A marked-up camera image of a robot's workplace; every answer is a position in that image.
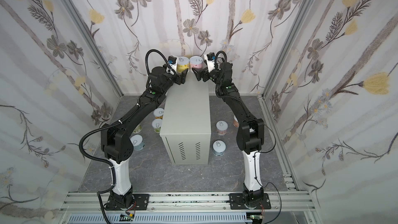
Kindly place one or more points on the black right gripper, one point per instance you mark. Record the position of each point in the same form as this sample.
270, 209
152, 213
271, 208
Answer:
208, 74

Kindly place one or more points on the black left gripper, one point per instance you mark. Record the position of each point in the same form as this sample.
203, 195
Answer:
181, 79

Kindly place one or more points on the yellow label can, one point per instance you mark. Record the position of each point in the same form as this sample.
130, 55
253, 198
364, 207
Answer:
183, 63

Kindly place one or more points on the pink label can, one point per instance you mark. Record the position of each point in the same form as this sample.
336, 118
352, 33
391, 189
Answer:
196, 62

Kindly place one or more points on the orange label can far left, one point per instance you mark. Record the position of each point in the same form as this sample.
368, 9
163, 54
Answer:
158, 113

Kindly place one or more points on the green label can middle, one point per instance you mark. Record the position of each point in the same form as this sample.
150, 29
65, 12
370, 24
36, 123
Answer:
156, 124

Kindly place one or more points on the green label can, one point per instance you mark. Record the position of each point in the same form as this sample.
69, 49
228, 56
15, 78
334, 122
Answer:
156, 124
138, 129

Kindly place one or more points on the grey metal cabinet box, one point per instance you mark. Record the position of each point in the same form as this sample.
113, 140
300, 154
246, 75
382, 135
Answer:
186, 125

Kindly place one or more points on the white can beside cabinet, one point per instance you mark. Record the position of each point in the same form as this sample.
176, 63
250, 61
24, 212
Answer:
221, 128

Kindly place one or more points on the green label can leftmost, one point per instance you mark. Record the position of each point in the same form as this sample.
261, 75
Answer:
138, 129

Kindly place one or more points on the light blue can right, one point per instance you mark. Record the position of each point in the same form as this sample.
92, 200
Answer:
219, 148

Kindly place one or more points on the light blue can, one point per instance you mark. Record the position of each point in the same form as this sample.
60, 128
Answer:
137, 142
219, 148

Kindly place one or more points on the light blue can left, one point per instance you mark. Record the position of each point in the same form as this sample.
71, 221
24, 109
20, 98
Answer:
137, 142

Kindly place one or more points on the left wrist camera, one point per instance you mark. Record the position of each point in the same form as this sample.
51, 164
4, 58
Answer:
172, 65

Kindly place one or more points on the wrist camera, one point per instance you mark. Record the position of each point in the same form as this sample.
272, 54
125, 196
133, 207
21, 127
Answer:
172, 65
210, 61

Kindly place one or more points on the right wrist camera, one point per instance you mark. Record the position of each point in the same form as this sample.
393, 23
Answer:
210, 61

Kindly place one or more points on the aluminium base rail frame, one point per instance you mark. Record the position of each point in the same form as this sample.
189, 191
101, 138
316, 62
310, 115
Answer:
286, 206

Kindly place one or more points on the white slotted cable duct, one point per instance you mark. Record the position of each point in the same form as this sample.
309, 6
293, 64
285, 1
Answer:
180, 218

